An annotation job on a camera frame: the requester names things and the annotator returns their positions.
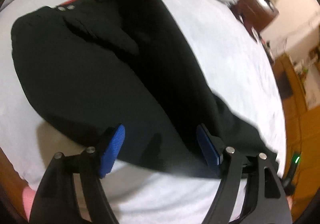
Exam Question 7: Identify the dark wooden headboard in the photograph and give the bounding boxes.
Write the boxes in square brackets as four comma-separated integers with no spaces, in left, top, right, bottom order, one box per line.
[231,0,279,33]

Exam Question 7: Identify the black pants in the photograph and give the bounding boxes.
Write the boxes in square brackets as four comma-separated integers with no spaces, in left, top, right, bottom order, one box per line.
[11,0,279,178]

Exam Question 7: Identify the white bed sheet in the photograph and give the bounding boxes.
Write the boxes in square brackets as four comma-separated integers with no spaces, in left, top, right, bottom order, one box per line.
[1,0,286,223]

